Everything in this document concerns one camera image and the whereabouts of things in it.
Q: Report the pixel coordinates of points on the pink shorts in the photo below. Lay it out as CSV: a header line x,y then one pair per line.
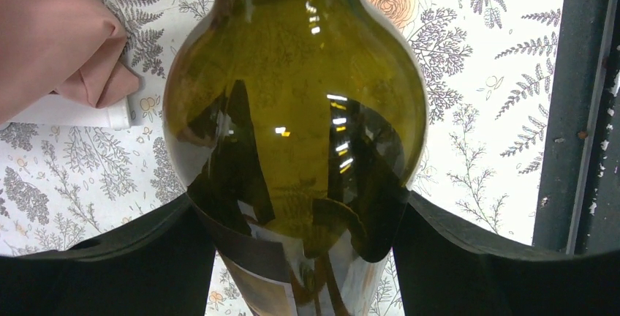
x,y
67,47

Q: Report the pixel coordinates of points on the dark green wine bottle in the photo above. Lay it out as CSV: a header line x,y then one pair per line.
x,y
295,126

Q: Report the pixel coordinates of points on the floral patterned table mat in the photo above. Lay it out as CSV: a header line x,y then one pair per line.
x,y
489,68

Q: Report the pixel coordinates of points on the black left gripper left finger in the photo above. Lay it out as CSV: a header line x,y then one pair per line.
x,y
157,264

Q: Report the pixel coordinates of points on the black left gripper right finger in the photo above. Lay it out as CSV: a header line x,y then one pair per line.
x,y
449,266

